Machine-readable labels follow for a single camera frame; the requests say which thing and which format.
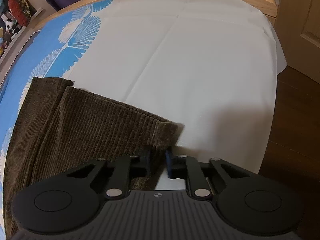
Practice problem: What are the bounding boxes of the panda plush toy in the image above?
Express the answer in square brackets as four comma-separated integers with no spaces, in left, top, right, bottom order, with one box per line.
[5,18,21,36]

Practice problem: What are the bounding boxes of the dark brown corduroy pants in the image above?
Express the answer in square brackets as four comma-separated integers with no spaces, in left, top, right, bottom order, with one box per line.
[3,77,180,238]

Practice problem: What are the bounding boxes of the wooden door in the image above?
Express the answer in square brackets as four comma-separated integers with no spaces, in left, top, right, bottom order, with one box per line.
[274,0,320,82]

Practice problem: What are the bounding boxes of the blue white patterned bedsheet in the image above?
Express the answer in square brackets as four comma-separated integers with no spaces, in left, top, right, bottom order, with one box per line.
[0,0,287,238]

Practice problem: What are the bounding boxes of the yellow plush toy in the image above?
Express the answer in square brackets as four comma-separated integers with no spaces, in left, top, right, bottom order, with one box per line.
[0,27,11,56]

